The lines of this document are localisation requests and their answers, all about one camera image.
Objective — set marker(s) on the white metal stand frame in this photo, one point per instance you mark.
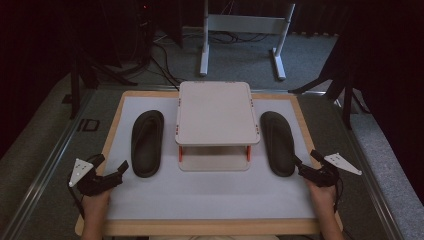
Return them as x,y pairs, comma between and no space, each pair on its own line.
243,24

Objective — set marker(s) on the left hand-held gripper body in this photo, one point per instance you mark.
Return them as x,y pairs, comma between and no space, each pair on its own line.
96,182

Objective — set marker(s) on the white two-tier shoe rack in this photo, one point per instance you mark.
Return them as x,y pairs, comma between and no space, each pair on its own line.
216,116

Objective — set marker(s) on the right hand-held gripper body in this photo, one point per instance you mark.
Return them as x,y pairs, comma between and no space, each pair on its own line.
325,173

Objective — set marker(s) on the person's right hand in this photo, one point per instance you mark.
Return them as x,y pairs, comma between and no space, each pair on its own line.
322,195

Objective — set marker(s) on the black tripod stand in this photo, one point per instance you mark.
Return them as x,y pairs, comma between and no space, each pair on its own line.
90,71
343,86

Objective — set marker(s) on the person's left hand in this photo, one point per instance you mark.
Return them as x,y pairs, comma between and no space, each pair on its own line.
96,199

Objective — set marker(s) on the black rectangular floor bracket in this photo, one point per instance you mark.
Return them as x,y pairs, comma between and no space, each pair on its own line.
88,125

